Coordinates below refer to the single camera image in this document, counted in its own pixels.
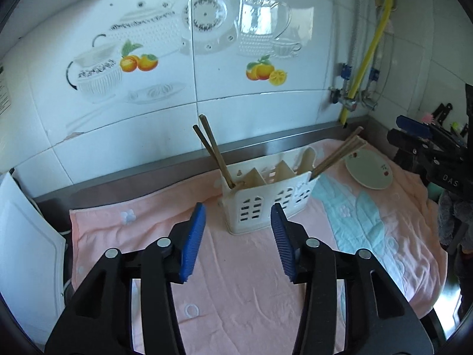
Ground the white plastic utensil holder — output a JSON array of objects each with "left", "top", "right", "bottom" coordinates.
[{"left": 221, "top": 146, "right": 321, "bottom": 235}]

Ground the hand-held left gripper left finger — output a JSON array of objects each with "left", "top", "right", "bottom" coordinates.
[{"left": 46, "top": 203, "right": 206, "bottom": 355}]

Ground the yellow gas pipe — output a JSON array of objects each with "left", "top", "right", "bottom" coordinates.
[{"left": 340, "top": 0, "right": 395, "bottom": 126}]

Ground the metal water valve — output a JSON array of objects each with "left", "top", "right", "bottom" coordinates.
[
  {"left": 360, "top": 91, "right": 381, "bottom": 112},
  {"left": 329, "top": 86, "right": 359, "bottom": 112}
]

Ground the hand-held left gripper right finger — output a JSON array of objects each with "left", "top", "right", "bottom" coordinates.
[{"left": 271, "top": 203, "right": 433, "bottom": 355}]

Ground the white plastic board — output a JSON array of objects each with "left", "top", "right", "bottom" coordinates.
[{"left": 0, "top": 172, "right": 67, "bottom": 344}]

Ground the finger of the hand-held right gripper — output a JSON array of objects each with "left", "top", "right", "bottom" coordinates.
[
  {"left": 397, "top": 115, "right": 462, "bottom": 149},
  {"left": 388, "top": 129, "right": 429, "bottom": 156}
]

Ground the pink and blue towel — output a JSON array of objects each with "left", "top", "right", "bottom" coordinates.
[{"left": 69, "top": 138, "right": 448, "bottom": 355}]

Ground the wall label sticker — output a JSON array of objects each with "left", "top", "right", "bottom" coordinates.
[{"left": 0, "top": 66, "right": 11, "bottom": 113}]

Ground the white plate with fruit print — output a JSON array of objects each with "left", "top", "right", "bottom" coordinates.
[{"left": 344, "top": 150, "right": 393, "bottom": 190}]

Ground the person's right forearm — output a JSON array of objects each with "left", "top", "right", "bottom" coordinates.
[{"left": 437, "top": 191, "right": 473, "bottom": 246}]

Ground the black handled knife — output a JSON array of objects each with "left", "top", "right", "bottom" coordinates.
[{"left": 432, "top": 102, "right": 453, "bottom": 127}]

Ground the braided metal hose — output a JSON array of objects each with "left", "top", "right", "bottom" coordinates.
[
  {"left": 345, "top": 0, "right": 365, "bottom": 97},
  {"left": 370, "top": 54, "right": 382, "bottom": 97}
]

